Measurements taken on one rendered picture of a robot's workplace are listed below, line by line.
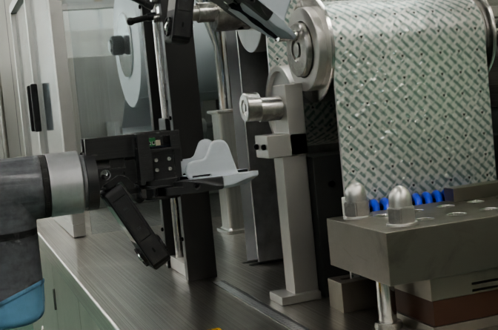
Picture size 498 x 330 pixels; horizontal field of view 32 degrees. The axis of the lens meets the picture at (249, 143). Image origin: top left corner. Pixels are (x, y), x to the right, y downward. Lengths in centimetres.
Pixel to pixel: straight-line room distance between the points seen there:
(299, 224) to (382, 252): 26
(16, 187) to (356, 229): 39
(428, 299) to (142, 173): 36
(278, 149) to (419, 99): 20
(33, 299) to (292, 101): 44
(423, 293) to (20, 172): 48
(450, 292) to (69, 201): 45
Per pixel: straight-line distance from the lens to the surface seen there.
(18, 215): 103
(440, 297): 103
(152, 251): 106
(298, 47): 120
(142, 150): 104
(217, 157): 107
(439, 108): 123
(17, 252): 103
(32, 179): 102
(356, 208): 108
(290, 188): 122
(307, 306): 122
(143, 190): 105
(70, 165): 103
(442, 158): 123
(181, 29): 113
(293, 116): 121
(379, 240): 99
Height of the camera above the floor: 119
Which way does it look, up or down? 3 degrees down
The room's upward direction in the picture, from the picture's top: 5 degrees counter-clockwise
